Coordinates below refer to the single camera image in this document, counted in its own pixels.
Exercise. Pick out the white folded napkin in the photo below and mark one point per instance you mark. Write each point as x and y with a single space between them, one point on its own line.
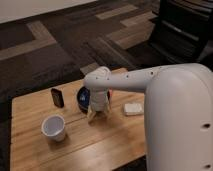
131 109

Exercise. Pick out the dark blue ceramic bowl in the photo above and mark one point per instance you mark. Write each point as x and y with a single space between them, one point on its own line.
83 99

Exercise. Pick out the black cabinet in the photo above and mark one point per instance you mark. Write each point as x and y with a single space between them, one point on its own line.
182 29

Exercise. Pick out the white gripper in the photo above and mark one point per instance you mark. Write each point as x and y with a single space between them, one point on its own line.
98 102

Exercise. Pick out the wooden table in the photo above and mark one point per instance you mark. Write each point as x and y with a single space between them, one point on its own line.
106 144

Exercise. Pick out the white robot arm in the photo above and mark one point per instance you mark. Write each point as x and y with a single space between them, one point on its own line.
178 112

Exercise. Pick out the white paper cup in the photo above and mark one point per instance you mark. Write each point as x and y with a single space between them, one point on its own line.
53 128

